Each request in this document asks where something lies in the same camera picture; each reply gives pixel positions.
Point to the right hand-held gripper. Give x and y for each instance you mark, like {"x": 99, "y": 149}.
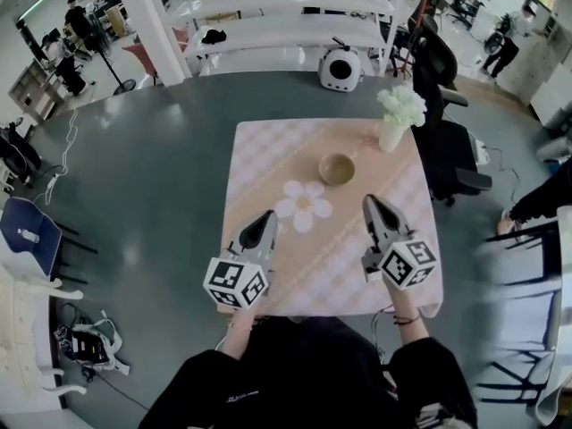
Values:
{"x": 406, "y": 266}

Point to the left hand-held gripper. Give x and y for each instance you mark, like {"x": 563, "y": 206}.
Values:
{"x": 232, "y": 284}

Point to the person's left forearm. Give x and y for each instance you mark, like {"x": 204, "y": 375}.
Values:
{"x": 239, "y": 340}

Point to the person's right forearm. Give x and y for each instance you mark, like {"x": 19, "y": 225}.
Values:
{"x": 409, "y": 338}

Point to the white flower-shaped mat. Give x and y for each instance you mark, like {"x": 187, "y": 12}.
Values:
{"x": 304, "y": 206}

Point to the white vase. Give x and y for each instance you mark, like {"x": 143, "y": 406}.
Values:
{"x": 389, "y": 139}

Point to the black office chair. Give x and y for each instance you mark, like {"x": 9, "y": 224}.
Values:
{"x": 442, "y": 150}

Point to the white power strip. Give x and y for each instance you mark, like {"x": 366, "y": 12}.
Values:
{"x": 480, "y": 150}

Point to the white flower bouquet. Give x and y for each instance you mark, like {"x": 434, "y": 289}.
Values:
{"x": 402, "y": 103}

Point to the person's black top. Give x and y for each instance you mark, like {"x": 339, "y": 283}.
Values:
{"x": 304, "y": 373}

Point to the white round-window pet carrier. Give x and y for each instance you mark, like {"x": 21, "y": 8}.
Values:
{"x": 339, "y": 69}

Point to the red coat stand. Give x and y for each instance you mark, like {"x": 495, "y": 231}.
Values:
{"x": 402, "y": 63}

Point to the white desk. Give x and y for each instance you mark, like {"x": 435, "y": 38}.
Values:
{"x": 565, "y": 284}

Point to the black white striped fabric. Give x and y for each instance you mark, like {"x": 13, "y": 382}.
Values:
{"x": 438, "y": 414}

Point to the grey seat chair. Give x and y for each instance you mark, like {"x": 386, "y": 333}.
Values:
{"x": 514, "y": 376}

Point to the black floor fan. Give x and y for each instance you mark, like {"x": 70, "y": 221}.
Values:
{"x": 125, "y": 86}

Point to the black crumpled cloth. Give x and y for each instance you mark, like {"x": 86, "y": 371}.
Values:
{"x": 213, "y": 37}

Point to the white shelving unit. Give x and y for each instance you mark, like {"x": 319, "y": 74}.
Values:
{"x": 277, "y": 29}

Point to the red chair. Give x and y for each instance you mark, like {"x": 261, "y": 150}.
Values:
{"x": 143, "y": 56}

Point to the blue cushioned chair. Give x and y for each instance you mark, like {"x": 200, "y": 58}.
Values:
{"x": 31, "y": 239}

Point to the clear plastic bottle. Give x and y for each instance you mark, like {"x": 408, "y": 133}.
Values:
{"x": 28, "y": 236}

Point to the black frame chair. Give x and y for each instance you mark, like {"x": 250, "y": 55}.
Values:
{"x": 523, "y": 280}

